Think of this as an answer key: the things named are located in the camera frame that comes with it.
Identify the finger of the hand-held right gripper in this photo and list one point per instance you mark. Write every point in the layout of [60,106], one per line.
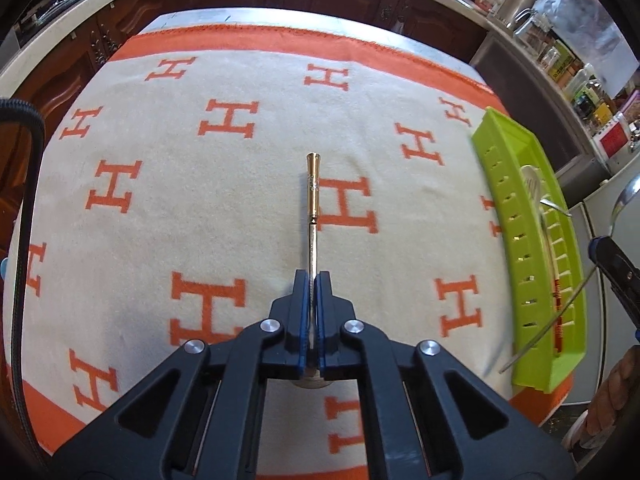
[596,249]

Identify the white refrigerator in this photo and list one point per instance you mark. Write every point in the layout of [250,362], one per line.
[605,340]

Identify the metal fork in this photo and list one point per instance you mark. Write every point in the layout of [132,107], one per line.
[531,182]

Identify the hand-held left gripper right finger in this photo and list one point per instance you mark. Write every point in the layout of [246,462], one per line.
[324,320]

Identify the dark sauce bottle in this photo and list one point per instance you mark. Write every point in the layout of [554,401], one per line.
[587,97]

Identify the green-labelled jar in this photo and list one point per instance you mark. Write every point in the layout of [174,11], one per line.
[561,62]

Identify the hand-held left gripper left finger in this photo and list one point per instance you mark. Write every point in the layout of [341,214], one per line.
[302,320]

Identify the metal soup spoon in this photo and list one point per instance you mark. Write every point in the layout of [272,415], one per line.
[555,207]

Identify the white plastic bottle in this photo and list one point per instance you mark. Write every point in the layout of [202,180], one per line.
[579,80]

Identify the clear plastic bag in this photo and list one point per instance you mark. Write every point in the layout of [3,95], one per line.
[580,15]

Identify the orange letter-print blanket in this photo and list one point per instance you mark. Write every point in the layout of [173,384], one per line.
[175,185]

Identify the green plastic utensil tray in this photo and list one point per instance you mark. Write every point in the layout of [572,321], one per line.
[505,220]

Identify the person's right hand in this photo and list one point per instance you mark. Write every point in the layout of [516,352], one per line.
[615,390]

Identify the glass teapot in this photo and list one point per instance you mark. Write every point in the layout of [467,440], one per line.
[532,27]

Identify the white kitchen countertop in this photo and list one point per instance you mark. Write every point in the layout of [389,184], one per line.
[50,35]

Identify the large metal spoon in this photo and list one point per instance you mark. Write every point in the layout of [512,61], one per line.
[625,205]

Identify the silver kitchen appliance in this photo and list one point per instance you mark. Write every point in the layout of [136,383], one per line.
[530,100]

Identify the bundle of red-banded bamboo chopsticks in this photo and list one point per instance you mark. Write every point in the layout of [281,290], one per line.
[558,315]

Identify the red-labelled container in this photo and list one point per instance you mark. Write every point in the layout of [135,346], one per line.
[615,139]

